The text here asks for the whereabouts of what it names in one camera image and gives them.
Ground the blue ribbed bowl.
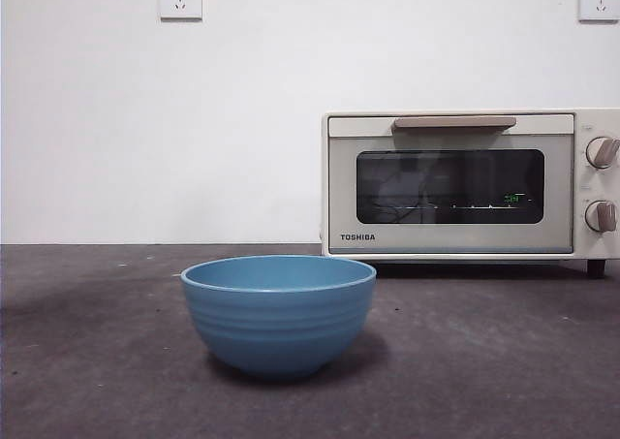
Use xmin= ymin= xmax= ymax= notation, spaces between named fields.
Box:
xmin=180 ymin=256 xmax=378 ymax=381

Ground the glass-windowed cream oven door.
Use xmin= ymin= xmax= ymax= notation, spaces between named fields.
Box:
xmin=327 ymin=113 xmax=576 ymax=255

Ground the cream Toshiba toaster oven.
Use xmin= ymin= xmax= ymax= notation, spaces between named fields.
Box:
xmin=319 ymin=108 xmax=620 ymax=279

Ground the beige oven knob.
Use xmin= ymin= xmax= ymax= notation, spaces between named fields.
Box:
xmin=584 ymin=136 xmax=620 ymax=170
xmin=584 ymin=199 xmax=620 ymax=233

